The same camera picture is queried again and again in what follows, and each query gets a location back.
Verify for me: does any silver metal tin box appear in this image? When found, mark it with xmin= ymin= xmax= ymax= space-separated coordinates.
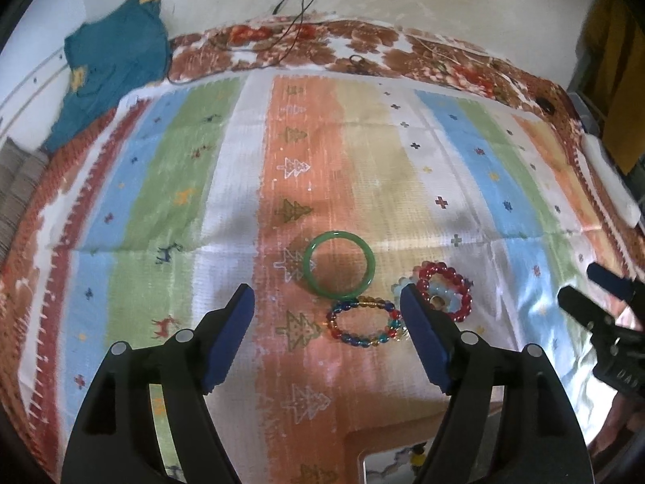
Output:
xmin=342 ymin=414 xmax=505 ymax=484

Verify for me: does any multicolour glass bead bracelet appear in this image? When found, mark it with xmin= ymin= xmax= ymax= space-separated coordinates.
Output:
xmin=325 ymin=295 xmax=410 ymax=349

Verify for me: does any dark red bead bracelet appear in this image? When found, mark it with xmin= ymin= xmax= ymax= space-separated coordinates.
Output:
xmin=415 ymin=260 xmax=474 ymax=323

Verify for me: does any green jade bangle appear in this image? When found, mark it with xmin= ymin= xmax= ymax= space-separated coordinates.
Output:
xmin=302 ymin=231 xmax=376 ymax=299

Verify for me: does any person's right hand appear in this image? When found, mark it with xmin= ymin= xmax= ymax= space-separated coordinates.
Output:
xmin=588 ymin=393 xmax=645 ymax=458

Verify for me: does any white rolled cloth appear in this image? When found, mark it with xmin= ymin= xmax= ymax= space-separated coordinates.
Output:
xmin=582 ymin=134 xmax=642 ymax=228

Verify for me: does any mustard yellow hanging garment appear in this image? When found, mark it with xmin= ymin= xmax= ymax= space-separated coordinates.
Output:
xmin=584 ymin=0 xmax=644 ymax=174

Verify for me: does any striped colourful mat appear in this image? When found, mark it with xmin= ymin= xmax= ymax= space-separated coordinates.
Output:
xmin=14 ymin=70 xmax=642 ymax=484

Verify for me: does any grey striped folded cloth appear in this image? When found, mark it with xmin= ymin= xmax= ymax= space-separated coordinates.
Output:
xmin=0 ymin=138 xmax=49 ymax=261

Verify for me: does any floral brown bedsheet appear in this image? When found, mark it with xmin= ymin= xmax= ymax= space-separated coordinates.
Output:
xmin=0 ymin=19 xmax=645 ymax=484

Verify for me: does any teal blue garment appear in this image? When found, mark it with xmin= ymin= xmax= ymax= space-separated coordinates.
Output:
xmin=43 ymin=0 xmax=171 ymax=154

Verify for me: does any black power cable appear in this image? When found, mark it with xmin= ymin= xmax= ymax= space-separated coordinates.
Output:
xmin=165 ymin=0 xmax=334 ymax=86

